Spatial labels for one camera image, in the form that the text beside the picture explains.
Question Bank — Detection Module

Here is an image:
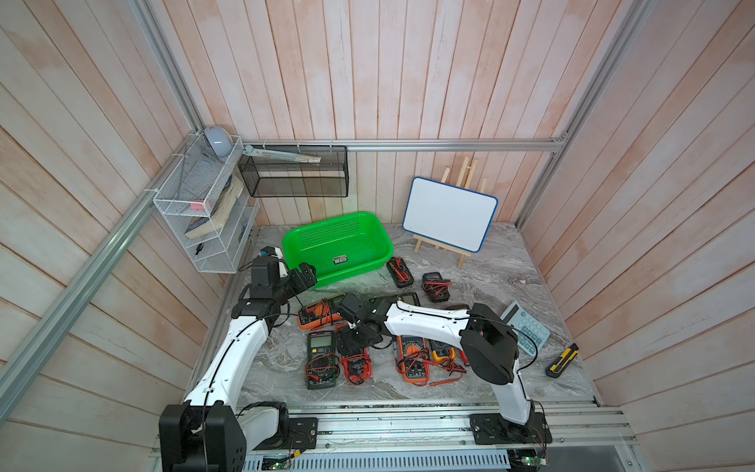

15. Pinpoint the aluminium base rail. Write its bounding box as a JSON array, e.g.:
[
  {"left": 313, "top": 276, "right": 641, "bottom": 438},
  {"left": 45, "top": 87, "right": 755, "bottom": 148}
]
[{"left": 153, "top": 398, "right": 645, "bottom": 471}]

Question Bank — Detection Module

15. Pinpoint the green horizontal multimeter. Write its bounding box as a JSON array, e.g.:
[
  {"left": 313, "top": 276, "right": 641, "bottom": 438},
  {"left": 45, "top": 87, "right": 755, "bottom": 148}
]
[{"left": 396, "top": 292, "right": 421, "bottom": 307}]

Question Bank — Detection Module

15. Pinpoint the black mesh wall basket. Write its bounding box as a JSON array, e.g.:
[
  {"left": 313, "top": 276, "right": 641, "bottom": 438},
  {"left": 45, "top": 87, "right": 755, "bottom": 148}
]
[{"left": 238, "top": 144, "right": 350, "bottom": 198}]

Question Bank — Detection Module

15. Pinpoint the grey computer mouse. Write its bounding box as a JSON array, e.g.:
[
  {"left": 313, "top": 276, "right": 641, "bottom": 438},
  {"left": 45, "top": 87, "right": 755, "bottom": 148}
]
[{"left": 204, "top": 126, "right": 233, "bottom": 160}]

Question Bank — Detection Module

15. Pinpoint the green plastic basket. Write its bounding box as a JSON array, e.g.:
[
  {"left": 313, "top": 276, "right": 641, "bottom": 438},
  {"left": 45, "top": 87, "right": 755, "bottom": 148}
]
[{"left": 281, "top": 212, "right": 394, "bottom": 288}]

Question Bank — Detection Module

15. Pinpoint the yellow multimeter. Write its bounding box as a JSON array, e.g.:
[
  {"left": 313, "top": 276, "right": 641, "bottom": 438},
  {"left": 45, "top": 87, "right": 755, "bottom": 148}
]
[{"left": 429, "top": 339, "right": 456, "bottom": 364}]

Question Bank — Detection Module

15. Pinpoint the wooden easel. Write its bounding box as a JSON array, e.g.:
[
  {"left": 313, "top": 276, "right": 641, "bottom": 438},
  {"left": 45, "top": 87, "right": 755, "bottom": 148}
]
[{"left": 413, "top": 157, "right": 479, "bottom": 269}]

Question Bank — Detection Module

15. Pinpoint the small black multimeter rear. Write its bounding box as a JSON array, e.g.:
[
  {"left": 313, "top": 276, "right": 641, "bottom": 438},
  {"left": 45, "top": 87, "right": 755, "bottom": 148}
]
[{"left": 387, "top": 257, "right": 415, "bottom": 288}]

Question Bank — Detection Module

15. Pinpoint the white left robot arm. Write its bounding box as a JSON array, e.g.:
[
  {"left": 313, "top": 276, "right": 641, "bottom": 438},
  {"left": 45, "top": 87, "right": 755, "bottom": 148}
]
[{"left": 158, "top": 247, "right": 318, "bottom": 471}]

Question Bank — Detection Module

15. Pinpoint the white wire shelf rack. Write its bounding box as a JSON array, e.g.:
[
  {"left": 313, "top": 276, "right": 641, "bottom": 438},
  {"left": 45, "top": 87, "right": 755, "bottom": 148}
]
[{"left": 153, "top": 133, "right": 260, "bottom": 275}]

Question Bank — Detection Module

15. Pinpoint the blue framed whiteboard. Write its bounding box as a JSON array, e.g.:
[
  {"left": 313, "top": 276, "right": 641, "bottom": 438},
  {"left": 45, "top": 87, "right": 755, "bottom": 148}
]
[{"left": 402, "top": 177, "right": 499, "bottom": 253}]

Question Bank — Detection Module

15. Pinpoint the light green ruler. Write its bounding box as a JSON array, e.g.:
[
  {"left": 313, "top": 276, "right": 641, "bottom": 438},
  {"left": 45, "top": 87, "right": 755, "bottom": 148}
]
[{"left": 244, "top": 145, "right": 322, "bottom": 164}]

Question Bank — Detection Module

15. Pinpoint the book on shelf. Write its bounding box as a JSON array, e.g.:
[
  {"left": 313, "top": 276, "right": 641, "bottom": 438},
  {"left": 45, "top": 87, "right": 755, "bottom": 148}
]
[{"left": 185, "top": 174, "right": 245, "bottom": 239}]

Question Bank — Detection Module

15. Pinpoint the red black multimeter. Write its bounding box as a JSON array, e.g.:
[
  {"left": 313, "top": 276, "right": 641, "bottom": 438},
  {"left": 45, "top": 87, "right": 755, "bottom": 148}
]
[{"left": 341, "top": 349, "right": 372, "bottom": 385}]

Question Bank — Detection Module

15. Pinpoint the yellow black utility knife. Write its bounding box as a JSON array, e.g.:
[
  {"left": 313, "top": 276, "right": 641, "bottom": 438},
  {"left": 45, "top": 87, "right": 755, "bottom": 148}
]
[{"left": 545, "top": 343, "right": 579, "bottom": 379}]

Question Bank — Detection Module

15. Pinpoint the orange black multimeter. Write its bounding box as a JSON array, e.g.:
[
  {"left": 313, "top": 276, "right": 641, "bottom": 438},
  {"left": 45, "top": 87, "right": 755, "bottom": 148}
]
[{"left": 395, "top": 336, "right": 430, "bottom": 387}]

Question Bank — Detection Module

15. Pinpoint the light blue calculator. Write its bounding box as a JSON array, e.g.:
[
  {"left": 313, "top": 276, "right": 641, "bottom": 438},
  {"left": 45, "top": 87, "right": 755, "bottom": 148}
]
[{"left": 503, "top": 302, "right": 551, "bottom": 357}]

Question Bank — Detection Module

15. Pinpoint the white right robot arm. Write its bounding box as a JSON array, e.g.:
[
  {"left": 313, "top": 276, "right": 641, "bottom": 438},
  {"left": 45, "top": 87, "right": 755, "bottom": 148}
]
[{"left": 336, "top": 293, "right": 552, "bottom": 446}]

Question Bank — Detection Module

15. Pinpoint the orange multimeter green face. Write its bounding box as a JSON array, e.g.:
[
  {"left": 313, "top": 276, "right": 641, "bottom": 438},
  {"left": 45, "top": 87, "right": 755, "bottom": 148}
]
[{"left": 298, "top": 296, "right": 343, "bottom": 332}]

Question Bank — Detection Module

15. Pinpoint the small black multimeter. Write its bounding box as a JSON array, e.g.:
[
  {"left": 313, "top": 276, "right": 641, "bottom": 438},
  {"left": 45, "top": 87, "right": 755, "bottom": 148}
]
[
  {"left": 422, "top": 271, "right": 452, "bottom": 303},
  {"left": 387, "top": 257, "right": 415, "bottom": 288}
]

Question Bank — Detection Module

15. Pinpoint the dark green multimeter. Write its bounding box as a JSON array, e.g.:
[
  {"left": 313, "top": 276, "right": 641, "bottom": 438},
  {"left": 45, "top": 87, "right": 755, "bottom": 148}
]
[{"left": 305, "top": 330, "right": 340, "bottom": 391}]

